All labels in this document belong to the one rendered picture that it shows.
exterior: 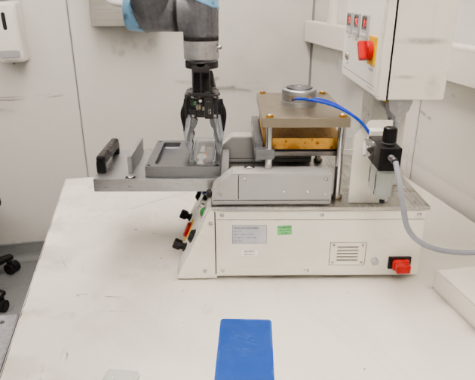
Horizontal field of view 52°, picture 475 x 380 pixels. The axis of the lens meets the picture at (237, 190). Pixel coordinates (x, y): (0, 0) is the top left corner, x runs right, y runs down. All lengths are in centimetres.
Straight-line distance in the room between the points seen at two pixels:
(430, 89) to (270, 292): 52
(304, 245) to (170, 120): 163
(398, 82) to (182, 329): 63
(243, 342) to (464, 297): 44
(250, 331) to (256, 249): 19
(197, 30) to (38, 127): 169
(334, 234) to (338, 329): 21
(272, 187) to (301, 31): 172
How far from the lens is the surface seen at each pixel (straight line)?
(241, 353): 91
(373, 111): 112
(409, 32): 99
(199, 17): 104
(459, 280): 112
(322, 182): 102
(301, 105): 110
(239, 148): 127
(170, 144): 125
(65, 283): 116
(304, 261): 109
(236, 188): 101
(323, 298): 106
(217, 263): 108
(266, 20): 259
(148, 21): 105
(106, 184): 110
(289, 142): 105
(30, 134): 264
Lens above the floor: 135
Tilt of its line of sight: 22 degrees down
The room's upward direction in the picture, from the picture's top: straight up
